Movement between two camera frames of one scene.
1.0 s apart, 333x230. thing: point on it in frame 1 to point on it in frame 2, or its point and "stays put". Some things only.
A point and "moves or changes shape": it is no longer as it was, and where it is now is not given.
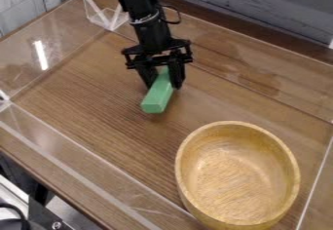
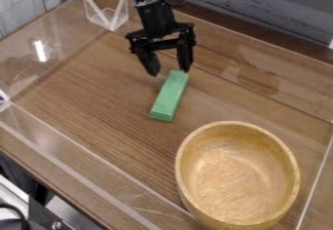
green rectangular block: x=160 y=93 moves or changes shape
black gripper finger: x=176 y=72 to x=184 y=48
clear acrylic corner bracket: x=107 y=18 stays put
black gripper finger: x=148 y=73 to x=151 y=60
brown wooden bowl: x=236 y=174 stays put
